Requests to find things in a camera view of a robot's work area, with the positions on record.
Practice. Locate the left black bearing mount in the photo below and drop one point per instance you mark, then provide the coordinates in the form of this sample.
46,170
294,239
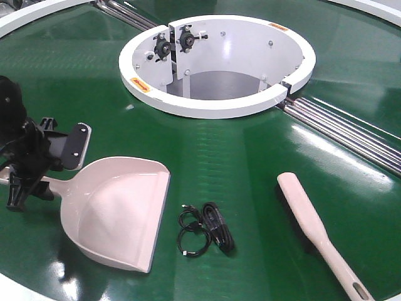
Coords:
162,48

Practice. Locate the white rim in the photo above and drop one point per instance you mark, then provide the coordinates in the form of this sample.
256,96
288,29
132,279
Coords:
33,12
385,10

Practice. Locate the upper left steel rollers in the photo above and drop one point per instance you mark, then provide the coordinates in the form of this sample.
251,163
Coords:
125,13

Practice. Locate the right black bearing mount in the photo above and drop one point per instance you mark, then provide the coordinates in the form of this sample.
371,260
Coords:
187,38

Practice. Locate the white central ring housing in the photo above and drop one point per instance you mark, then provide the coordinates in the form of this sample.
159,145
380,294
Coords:
247,65

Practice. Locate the right steel roller set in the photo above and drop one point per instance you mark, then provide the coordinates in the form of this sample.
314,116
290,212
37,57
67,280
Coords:
359,138

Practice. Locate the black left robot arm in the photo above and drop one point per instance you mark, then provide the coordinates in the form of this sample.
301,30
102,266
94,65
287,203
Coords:
12,109

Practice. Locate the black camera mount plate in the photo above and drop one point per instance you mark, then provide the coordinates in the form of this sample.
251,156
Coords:
75,147

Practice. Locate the pink hand brush black bristles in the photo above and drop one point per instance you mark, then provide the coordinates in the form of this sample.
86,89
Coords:
314,229

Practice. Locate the pink plastic dustpan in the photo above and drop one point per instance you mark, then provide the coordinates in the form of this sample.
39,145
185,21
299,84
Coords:
112,209

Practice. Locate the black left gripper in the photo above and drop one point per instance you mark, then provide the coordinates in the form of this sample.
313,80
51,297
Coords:
31,150

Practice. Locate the white outer rim right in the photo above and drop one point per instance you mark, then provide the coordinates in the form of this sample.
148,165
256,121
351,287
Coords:
385,10

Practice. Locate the white outer rim left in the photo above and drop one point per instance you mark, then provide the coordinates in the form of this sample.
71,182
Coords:
33,12

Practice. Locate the black bearing mount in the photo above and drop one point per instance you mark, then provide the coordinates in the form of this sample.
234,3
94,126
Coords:
187,38
162,48

